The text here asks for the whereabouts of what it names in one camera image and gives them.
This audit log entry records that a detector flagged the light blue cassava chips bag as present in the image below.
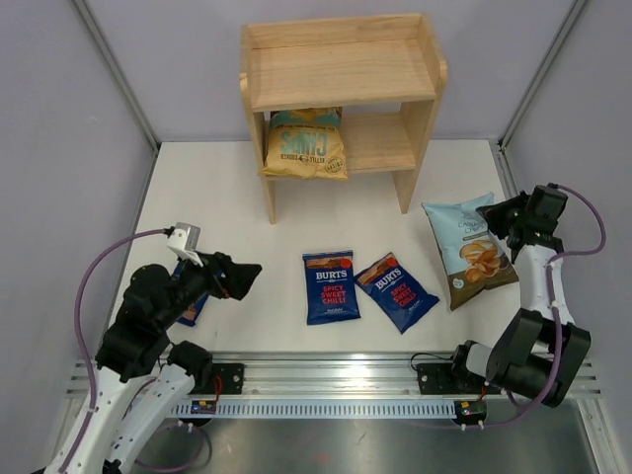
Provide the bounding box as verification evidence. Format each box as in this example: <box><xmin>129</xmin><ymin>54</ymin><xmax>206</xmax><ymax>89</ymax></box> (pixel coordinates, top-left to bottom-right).
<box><xmin>422</xmin><ymin>193</ymin><xmax>518</xmax><ymax>311</ymax></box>

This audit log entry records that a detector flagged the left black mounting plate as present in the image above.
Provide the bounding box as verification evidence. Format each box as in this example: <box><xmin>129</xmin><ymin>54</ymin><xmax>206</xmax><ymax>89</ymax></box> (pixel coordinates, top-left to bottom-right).
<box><xmin>192</xmin><ymin>363</ymin><xmax>245</xmax><ymax>395</ymax></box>

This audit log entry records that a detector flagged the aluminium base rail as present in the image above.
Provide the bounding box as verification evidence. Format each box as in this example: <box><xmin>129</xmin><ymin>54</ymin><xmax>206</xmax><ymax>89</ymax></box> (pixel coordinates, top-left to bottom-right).
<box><xmin>66</xmin><ymin>351</ymin><xmax>601</xmax><ymax>399</ymax></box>

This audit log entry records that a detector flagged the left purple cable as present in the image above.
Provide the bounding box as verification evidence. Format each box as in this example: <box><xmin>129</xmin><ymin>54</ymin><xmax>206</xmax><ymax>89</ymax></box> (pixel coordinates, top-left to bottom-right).
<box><xmin>56</xmin><ymin>226</ymin><xmax>172</xmax><ymax>474</ymax></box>

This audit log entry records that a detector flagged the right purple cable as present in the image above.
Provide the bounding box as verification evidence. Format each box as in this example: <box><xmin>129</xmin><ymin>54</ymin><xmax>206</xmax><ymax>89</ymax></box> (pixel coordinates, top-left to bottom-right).
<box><xmin>486</xmin><ymin>183</ymin><xmax>606</xmax><ymax>431</ymax></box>

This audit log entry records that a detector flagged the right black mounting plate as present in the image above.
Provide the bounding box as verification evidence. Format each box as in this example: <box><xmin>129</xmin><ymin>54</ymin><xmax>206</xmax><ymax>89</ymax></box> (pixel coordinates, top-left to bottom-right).
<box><xmin>414</xmin><ymin>362</ymin><xmax>459</xmax><ymax>395</ymax></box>

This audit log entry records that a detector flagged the yellow kettle chips bag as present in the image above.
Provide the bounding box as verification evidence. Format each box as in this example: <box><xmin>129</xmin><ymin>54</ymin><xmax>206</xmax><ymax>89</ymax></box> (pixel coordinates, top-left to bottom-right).
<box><xmin>261</xmin><ymin>107</ymin><xmax>349</xmax><ymax>181</ymax></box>

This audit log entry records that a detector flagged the blue burts bag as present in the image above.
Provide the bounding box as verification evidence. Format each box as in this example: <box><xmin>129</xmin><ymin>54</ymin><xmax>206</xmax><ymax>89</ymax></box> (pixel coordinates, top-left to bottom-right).
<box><xmin>172</xmin><ymin>260</ymin><xmax>208</xmax><ymax>327</ymax></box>
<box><xmin>355</xmin><ymin>253</ymin><xmax>439</xmax><ymax>334</ymax></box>
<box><xmin>302</xmin><ymin>250</ymin><xmax>360</xmax><ymax>326</ymax></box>

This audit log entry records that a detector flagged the white slotted cable duct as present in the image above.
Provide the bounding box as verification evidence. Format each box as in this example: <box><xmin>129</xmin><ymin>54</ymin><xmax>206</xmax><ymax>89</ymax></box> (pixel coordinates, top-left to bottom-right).
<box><xmin>169</xmin><ymin>399</ymin><xmax>456</xmax><ymax>420</ymax></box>

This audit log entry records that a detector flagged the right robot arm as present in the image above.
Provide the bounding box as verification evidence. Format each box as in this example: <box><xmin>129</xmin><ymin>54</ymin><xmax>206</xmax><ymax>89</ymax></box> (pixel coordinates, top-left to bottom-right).
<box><xmin>447</xmin><ymin>184</ymin><xmax>592</xmax><ymax>408</ymax></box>

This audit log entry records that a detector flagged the black mounting plate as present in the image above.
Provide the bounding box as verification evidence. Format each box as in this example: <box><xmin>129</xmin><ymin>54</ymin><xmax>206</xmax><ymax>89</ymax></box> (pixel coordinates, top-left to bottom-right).
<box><xmin>414</xmin><ymin>362</ymin><xmax>459</xmax><ymax>395</ymax></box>
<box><xmin>192</xmin><ymin>363</ymin><xmax>245</xmax><ymax>395</ymax></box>

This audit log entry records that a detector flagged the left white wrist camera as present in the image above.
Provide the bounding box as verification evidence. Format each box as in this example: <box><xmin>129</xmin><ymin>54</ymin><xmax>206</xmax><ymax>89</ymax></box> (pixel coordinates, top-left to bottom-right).
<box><xmin>167</xmin><ymin>222</ymin><xmax>203</xmax><ymax>267</ymax></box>

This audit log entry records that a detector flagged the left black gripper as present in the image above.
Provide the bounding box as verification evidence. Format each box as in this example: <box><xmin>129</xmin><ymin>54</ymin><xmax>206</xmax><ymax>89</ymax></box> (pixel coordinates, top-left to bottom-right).
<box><xmin>158</xmin><ymin>248</ymin><xmax>262</xmax><ymax>330</ymax></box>

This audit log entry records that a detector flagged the purple cable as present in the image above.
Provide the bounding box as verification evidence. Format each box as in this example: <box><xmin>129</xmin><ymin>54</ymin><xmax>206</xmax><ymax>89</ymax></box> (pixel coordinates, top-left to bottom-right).
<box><xmin>56</xmin><ymin>226</ymin><xmax>172</xmax><ymax>474</ymax></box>
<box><xmin>486</xmin><ymin>183</ymin><xmax>606</xmax><ymax>431</ymax></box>

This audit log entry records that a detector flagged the wooden two-tier shelf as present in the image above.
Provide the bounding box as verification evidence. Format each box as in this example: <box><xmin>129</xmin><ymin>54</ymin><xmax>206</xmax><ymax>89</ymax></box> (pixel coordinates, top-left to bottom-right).
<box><xmin>240</xmin><ymin>13</ymin><xmax>448</xmax><ymax>213</ymax></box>

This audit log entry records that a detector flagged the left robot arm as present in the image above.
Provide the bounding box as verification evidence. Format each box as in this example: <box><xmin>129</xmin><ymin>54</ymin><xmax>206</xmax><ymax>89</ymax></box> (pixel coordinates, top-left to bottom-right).
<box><xmin>44</xmin><ymin>252</ymin><xmax>263</xmax><ymax>473</ymax></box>

